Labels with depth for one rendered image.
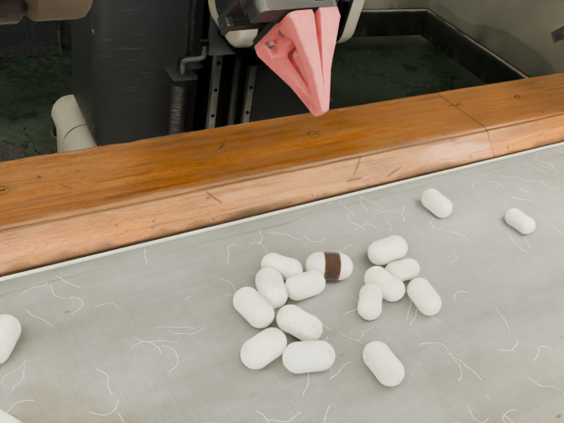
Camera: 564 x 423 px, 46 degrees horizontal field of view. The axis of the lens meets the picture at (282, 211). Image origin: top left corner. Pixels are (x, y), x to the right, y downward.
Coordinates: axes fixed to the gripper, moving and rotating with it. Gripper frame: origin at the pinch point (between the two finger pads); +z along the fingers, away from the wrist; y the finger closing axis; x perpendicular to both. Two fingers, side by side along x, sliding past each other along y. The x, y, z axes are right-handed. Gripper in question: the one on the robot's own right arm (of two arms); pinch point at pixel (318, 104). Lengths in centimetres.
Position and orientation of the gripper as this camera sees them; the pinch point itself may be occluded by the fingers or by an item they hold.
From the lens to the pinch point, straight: 54.4
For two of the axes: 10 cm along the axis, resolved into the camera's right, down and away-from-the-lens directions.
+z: 2.9, 9.5, -0.9
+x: -4.5, 2.2, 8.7
